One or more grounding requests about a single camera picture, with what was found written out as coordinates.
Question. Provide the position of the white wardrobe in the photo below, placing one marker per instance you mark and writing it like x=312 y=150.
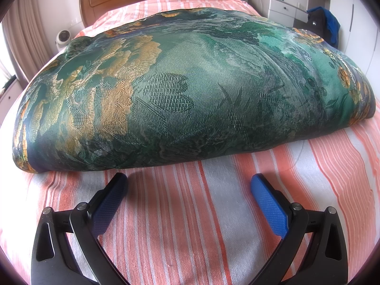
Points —
x=358 y=36

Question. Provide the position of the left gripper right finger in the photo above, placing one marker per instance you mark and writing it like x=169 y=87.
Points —
x=325 y=260

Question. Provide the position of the beige curtain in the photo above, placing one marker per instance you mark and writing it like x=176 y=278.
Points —
x=26 y=38

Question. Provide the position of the green patterned silk jacket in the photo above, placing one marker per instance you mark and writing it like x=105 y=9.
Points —
x=182 y=86

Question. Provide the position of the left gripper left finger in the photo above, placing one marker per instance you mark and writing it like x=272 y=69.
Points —
x=53 y=261

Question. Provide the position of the white bedside cabinet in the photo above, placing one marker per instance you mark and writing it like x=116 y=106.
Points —
x=280 y=12

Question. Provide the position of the dark jacket on chair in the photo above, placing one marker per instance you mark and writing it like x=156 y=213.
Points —
x=319 y=25

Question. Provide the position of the white low drawer cabinet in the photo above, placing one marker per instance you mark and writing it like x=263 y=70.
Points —
x=9 y=95

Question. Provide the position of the blue garment on chair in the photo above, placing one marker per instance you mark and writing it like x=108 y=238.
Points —
x=331 y=23

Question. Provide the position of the small white fan heater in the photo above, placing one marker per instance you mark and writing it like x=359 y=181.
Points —
x=63 y=38

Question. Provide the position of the pink striped bed sheet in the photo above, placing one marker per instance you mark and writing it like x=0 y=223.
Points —
x=197 y=223

